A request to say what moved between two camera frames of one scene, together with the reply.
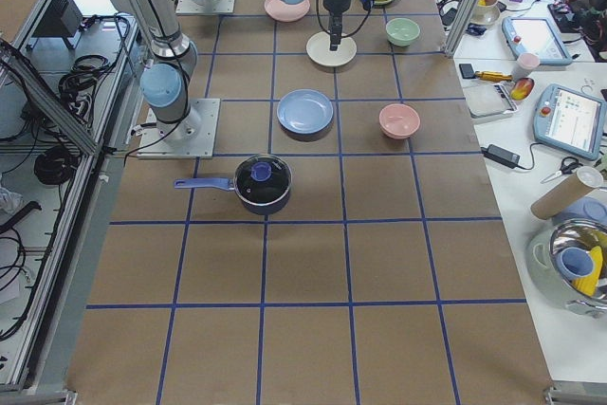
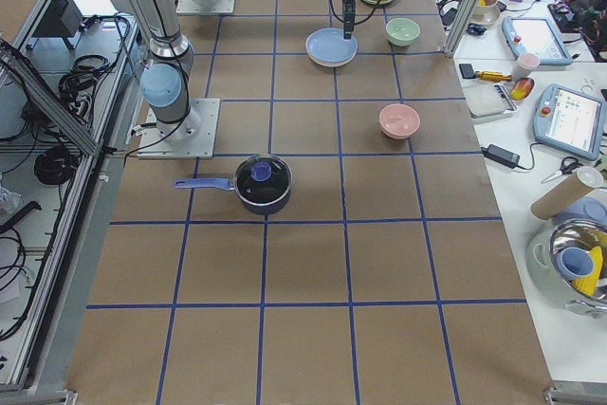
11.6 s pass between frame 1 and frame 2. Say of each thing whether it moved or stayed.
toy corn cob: stayed
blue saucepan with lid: stayed
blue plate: moved
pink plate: moved
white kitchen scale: stayed
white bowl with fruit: stayed
